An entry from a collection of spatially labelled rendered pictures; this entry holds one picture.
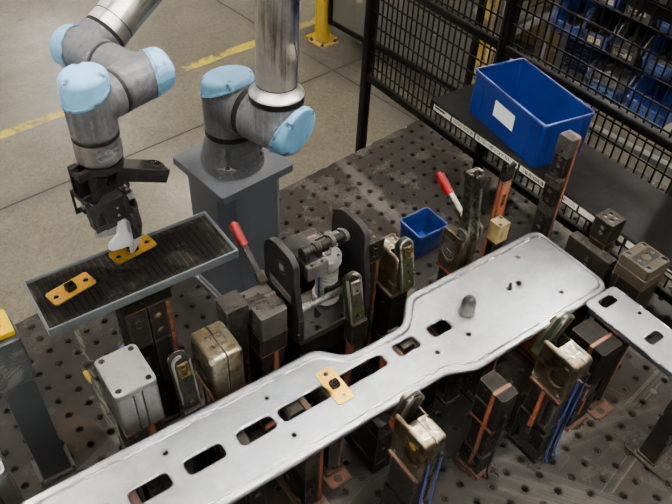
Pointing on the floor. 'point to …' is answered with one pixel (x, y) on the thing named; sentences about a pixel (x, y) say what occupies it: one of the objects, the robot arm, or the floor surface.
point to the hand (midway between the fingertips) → (131, 242)
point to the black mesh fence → (516, 58)
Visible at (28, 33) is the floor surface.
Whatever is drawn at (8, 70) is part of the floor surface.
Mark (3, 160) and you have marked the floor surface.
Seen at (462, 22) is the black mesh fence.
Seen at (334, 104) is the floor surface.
